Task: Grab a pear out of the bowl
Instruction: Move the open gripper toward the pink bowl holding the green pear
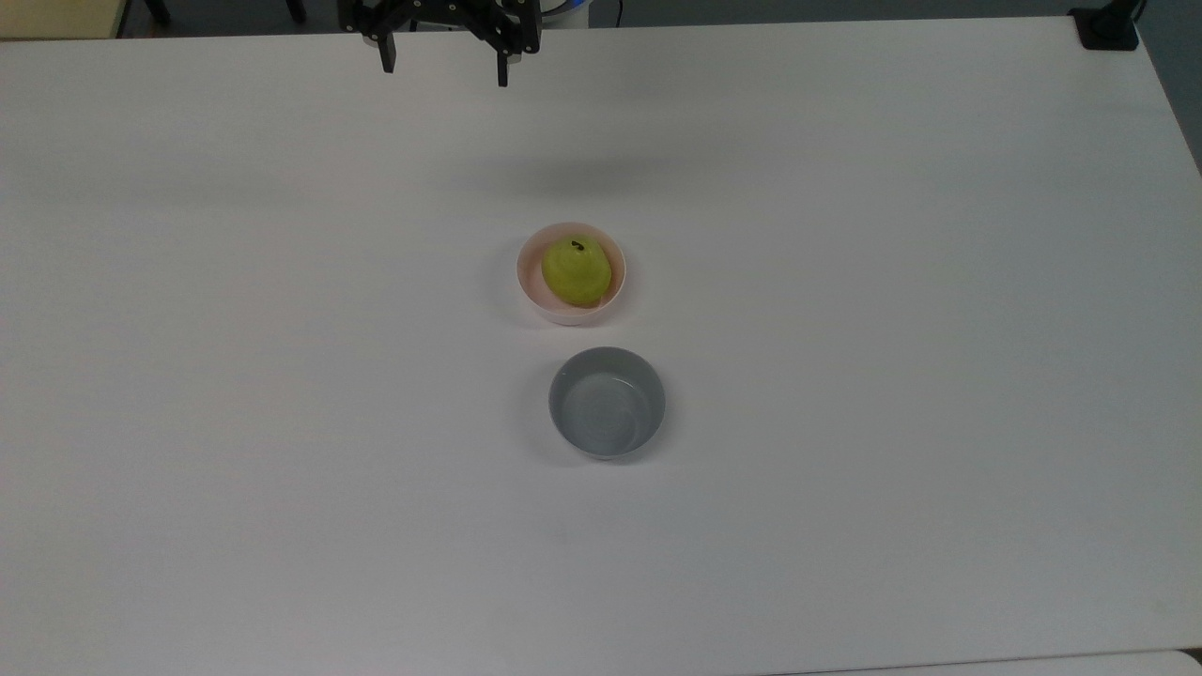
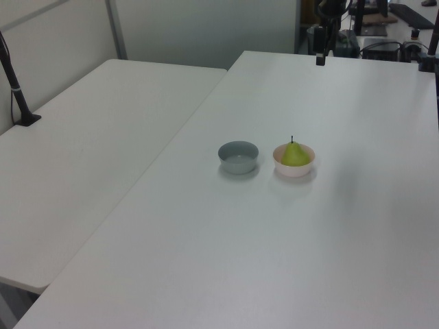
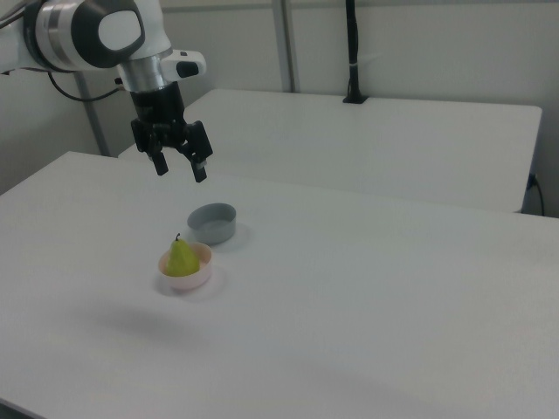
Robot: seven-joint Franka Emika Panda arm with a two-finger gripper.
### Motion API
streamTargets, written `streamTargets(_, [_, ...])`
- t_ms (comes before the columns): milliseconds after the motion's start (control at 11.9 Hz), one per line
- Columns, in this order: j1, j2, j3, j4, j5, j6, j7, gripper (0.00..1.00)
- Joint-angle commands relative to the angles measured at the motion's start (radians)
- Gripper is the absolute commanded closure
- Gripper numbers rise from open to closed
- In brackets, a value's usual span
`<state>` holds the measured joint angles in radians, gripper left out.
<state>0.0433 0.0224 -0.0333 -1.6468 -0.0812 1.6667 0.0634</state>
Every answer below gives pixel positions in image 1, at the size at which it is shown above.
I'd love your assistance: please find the pink bowl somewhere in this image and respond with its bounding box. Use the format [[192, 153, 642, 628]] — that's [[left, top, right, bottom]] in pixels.
[[515, 222, 627, 328]]

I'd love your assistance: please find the green pear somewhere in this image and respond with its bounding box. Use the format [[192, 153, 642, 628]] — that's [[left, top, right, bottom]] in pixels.
[[541, 237, 613, 307]]

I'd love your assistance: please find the grey bowl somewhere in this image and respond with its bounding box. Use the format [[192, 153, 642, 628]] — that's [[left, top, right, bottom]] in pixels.
[[547, 346, 668, 462]]

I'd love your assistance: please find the yellow wooden furniture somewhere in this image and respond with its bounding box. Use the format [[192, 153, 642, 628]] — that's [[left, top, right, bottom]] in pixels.
[[0, 0, 131, 41]]

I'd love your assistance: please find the black table clamp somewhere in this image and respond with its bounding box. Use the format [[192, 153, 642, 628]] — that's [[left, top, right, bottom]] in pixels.
[[1069, 0, 1148, 52]]

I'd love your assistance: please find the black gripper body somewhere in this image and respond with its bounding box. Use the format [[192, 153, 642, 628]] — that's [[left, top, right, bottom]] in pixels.
[[337, 0, 543, 55]]

